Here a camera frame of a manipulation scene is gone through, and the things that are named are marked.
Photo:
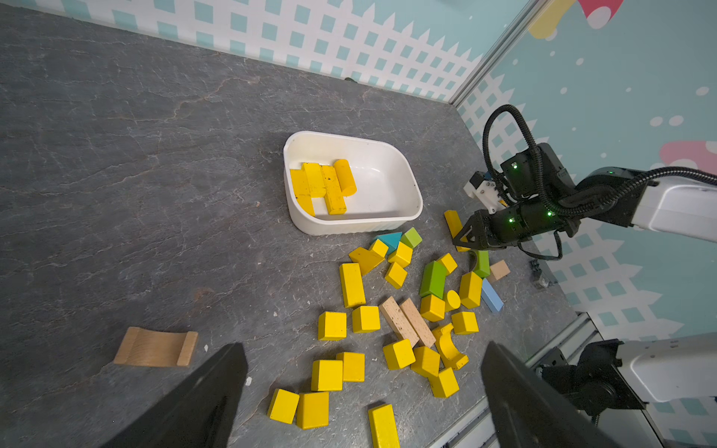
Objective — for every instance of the light blue block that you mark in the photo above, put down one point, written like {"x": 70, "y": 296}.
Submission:
{"x": 494, "y": 302}

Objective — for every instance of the teal triangular block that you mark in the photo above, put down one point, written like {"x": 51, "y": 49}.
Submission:
{"x": 391, "y": 240}

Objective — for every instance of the right natural wooden plank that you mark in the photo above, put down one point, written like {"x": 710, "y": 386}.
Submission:
{"x": 418, "y": 323}

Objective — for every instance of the green rectangular block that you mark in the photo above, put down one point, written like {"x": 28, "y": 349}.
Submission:
{"x": 481, "y": 263}

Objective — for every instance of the large yellow front block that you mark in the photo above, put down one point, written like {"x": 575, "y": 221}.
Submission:
{"x": 383, "y": 427}

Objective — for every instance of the wooden arch block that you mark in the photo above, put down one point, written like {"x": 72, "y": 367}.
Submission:
{"x": 146, "y": 348}

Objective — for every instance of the yellow plank block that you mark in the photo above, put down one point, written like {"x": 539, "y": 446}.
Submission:
{"x": 315, "y": 180}

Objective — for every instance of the natural wooden plank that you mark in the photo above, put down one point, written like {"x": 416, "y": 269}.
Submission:
{"x": 398, "y": 321}
{"x": 418, "y": 323}

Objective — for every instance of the yellow cube block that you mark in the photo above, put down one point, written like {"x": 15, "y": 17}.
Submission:
{"x": 366, "y": 319}

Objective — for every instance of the left natural wooden plank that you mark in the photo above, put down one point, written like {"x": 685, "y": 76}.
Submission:
{"x": 398, "y": 321}

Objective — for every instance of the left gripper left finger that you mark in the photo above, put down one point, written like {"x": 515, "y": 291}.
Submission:
{"x": 199, "y": 412}

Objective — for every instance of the small grey metal clip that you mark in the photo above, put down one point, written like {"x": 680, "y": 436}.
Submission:
{"x": 542, "y": 277}

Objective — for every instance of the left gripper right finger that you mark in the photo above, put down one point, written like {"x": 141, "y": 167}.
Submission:
{"x": 526, "y": 412}

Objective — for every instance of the yellow upright rectangular block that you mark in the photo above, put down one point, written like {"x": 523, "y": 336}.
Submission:
{"x": 352, "y": 287}

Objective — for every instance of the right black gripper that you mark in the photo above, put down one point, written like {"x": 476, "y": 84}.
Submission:
{"x": 512, "y": 225}

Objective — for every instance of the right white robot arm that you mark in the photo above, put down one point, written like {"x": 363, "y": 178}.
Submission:
{"x": 532, "y": 193}

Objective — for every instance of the yellow arch block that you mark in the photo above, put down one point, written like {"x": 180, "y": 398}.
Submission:
{"x": 451, "y": 356}

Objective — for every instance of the yellow round disc block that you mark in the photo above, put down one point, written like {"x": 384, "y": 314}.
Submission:
{"x": 452, "y": 300}

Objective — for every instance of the tan wooden cube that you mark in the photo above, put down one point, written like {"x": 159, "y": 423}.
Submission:
{"x": 498, "y": 271}

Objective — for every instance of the small green cube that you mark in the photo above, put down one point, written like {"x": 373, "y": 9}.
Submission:
{"x": 411, "y": 238}

